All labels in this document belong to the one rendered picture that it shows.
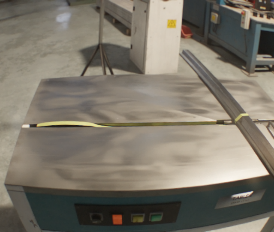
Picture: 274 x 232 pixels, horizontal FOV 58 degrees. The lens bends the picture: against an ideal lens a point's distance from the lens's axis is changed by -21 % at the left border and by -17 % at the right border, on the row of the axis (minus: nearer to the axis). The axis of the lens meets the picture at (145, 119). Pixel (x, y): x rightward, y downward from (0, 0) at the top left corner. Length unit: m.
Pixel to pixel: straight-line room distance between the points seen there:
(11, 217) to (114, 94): 0.96
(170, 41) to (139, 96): 1.89
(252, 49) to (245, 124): 2.47
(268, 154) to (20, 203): 0.66
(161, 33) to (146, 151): 2.09
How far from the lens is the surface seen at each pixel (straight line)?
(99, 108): 0.87
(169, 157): 0.70
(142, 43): 2.81
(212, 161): 0.72
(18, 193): 0.68
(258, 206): 0.84
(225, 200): 0.73
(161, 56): 2.82
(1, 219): 1.57
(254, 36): 3.24
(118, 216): 0.67
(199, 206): 0.71
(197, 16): 4.71
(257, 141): 0.80
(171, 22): 2.74
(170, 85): 1.03
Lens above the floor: 1.19
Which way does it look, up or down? 33 degrees down
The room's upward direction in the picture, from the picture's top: 4 degrees clockwise
